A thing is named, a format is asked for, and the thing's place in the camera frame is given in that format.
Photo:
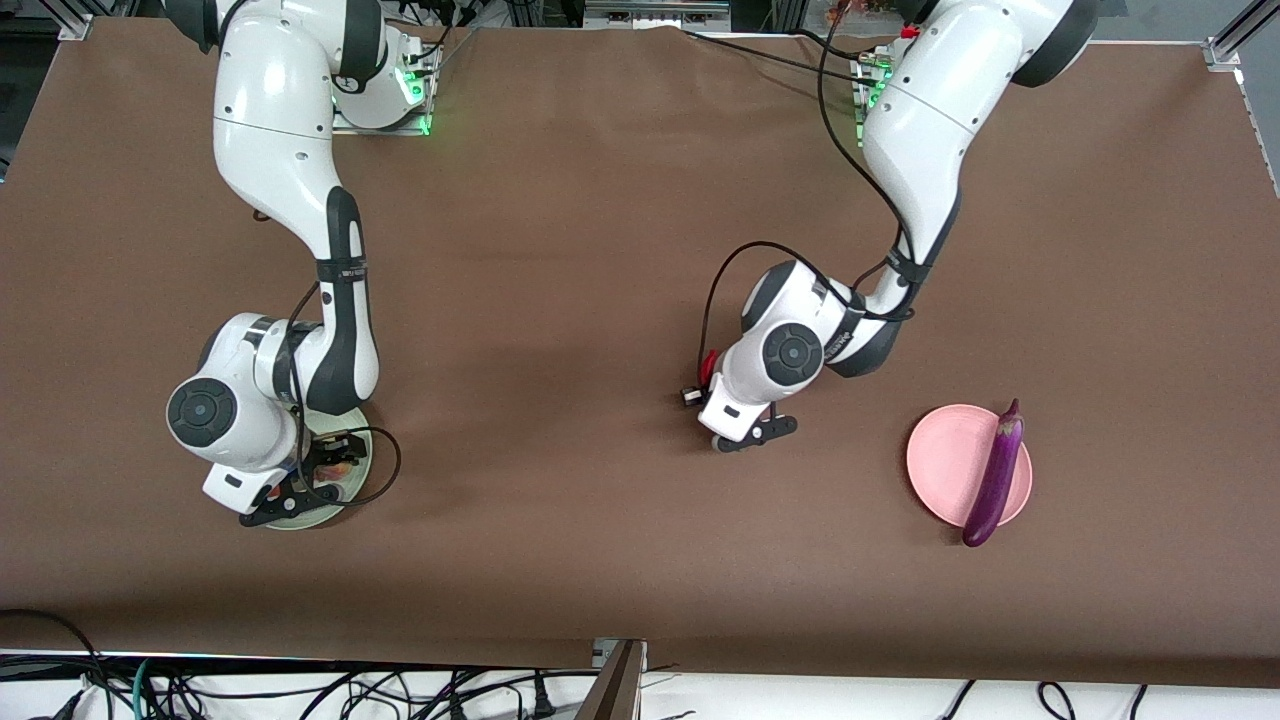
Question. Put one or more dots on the aluminium camera post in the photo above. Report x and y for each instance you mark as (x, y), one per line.
(620, 685)

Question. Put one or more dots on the red chili pepper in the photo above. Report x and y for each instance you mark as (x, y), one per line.
(708, 365)

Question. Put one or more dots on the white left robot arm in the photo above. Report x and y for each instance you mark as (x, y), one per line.
(930, 120)

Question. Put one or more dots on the purple eggplant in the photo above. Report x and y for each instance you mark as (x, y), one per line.
(995, 480)

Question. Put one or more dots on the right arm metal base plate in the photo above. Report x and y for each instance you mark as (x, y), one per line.
(400, 126)

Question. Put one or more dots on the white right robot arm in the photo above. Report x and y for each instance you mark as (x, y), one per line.
(270, 100)

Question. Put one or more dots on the green round plate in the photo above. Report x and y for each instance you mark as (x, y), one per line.
(310, 518)

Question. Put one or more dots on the silver aluminium frame beam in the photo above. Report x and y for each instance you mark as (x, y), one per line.
(655, 15)

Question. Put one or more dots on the yellow pink peach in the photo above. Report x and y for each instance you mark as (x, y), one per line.
(345, 468)

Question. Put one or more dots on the black power plug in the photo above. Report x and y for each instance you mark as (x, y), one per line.
(542, 705)

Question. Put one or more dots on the pink round plate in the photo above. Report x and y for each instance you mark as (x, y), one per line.
(945, 460)

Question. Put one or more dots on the aluminium corner profile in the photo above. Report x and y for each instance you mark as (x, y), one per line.
(1225, 50)
(75, 25)

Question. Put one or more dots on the brown table cover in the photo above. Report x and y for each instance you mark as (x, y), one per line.
(640, 560)

